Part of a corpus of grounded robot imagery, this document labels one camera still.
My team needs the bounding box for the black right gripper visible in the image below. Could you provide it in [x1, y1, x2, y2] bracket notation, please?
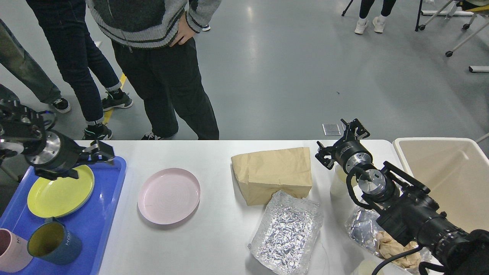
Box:
[316, 118, 374, 174]

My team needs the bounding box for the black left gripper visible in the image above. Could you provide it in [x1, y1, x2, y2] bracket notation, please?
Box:
[26, 131, 115, 180]

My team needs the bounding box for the pink plate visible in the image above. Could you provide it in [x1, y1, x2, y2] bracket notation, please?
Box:
[137, 168, 201, 225]

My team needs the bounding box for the blue-grey mug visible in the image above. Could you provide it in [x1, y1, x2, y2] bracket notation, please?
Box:
[27, 217, 82, 265]

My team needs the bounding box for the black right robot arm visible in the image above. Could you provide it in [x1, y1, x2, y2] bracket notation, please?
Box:
[316, 119, 489, 275]

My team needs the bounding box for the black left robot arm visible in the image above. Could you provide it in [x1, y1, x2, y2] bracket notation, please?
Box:
[0, 100, 115, 180]

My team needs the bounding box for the metal floor plate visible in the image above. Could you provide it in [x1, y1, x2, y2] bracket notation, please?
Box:
[322, 123, 343, 136]

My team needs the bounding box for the white paper cup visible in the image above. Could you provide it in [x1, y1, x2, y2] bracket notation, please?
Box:
[330, 163, 349, 197]

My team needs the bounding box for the yellow plate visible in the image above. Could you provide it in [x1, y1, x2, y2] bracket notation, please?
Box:
[27, 165, 95, 218]

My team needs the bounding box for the blue plastic tray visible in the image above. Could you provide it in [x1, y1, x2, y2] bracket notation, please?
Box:
[0, 157, 126, 275]

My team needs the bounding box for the crumpled foil with paper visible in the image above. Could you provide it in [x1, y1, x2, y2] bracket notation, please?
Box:
[345, 206, 432, 273]

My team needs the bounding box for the brown paper bag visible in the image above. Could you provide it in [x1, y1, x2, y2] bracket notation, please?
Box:
[231, 147, 313, 206]

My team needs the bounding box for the aluminium foil tray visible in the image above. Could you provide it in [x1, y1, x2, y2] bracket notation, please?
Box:
[248, 190, 324, 275]

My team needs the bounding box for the beige plastic bin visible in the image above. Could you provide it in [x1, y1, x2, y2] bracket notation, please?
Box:
[393, 137, 489, 233]

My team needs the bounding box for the pink mug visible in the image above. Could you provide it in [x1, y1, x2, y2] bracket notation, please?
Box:
[0, 228, 33, 273]

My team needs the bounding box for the person in olive trousers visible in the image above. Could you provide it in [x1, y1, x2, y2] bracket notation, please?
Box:
[0, 21, 71, 113]

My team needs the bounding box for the white lid bottom edge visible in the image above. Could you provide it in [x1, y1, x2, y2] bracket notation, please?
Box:
[350, 259, 380, 275]

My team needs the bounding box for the person in white sneakers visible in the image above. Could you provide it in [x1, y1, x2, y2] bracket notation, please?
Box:
[354, 0, 397, 35]

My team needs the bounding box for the person in grey sweater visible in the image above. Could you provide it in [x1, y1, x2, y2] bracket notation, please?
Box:
[87, 0, 221, 140]

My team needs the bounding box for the person in dark jeans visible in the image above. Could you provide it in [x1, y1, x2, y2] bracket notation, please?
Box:
[27, 0, 133, 140]

